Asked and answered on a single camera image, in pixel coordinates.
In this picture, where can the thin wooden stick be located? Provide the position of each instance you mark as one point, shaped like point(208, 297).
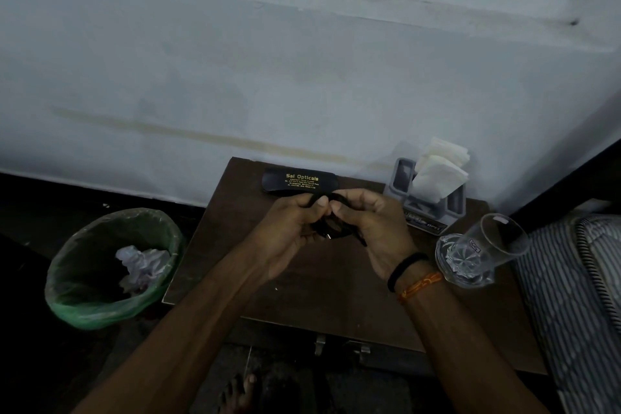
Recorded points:
point(248, 359)

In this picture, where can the large white paper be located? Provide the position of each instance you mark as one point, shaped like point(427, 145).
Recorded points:
point(140, 265)

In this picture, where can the person's left hand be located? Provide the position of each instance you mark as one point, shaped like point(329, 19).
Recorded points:
point(286, 234)

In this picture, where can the dark wooden bed frame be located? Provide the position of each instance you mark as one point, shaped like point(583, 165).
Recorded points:
point(572, 181)

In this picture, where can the trash bin with green liner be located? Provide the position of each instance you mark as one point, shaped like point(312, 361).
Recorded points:
point(73, 263)

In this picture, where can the clear drinking glass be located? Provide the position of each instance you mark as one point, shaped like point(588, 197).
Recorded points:
point(499, 239)

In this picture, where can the white paper sheet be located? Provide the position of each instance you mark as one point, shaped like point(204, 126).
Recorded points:
point(451, 147)
point(436, 176)

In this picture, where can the striped mattress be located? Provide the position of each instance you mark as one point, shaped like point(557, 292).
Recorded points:
point(572, 302)

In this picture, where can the black eyeglasses case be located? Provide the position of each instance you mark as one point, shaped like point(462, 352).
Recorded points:
point(298, 181)

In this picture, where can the black wristband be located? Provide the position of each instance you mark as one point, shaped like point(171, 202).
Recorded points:
point(405, 268)

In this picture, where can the brown bedside table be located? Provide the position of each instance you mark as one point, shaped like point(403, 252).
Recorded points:
point(320, 292)

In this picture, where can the person's left foot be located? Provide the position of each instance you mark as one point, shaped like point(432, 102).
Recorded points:
point(237, 394)

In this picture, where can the clear glass ashtray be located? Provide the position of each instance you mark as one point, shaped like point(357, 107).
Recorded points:
point(446, 258)

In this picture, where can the person's right hand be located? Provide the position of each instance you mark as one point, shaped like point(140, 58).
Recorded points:
point(383, 229)

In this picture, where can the grey plastic organizer box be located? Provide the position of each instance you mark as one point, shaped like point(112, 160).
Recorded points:
point(402, 176)

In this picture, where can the person's left forearm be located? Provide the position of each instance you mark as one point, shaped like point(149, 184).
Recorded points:
point(170, 346)

